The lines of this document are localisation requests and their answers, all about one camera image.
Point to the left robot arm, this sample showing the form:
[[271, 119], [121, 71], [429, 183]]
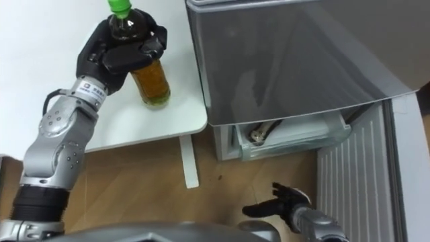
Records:
[[57, 141]]

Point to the clear fridge drawer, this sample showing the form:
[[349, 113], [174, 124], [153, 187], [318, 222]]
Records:
[[292, 138]]

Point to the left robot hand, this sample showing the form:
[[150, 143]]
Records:
[[100, 57]]

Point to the grey fridge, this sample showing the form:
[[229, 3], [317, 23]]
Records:
[[285, 60]]

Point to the open grey fridge door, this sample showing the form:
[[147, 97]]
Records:
[[369, 174]]

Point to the robot body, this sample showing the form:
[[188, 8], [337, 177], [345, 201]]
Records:
[[161, 232]]

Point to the tea bottle with green cap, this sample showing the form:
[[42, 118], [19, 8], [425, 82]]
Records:
[[151, 84]]

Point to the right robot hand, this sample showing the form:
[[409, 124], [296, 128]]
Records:
[[282, 203]]

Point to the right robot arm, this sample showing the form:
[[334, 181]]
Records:
[[317, 225]]

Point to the white desk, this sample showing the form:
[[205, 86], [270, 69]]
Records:
[[43, 50]]

